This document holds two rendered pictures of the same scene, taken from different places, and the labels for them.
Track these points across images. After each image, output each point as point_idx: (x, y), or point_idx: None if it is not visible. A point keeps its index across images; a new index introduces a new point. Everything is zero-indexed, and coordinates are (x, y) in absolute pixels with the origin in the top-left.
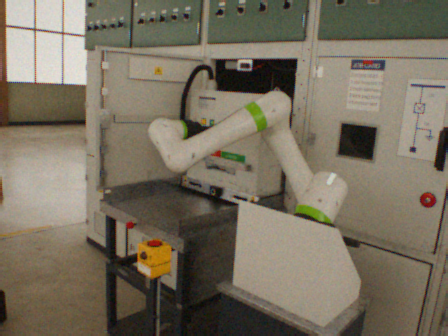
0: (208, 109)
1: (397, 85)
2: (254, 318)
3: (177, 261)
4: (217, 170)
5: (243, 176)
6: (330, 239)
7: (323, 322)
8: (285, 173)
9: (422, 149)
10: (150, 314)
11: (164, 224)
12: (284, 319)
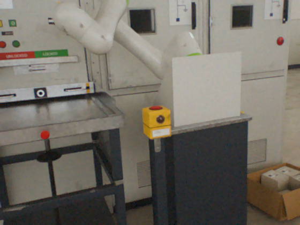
0: (2, 9)
1: None
2: (202, 137)
3: (112, 141)
4: (34, 72)
5: (69, 68)
6: (238, 59)
7: (239, 112)
8: (133, 47)
9: (182, 18)
10: (162, 174)
11: (79, 117)
12: (225, 122)
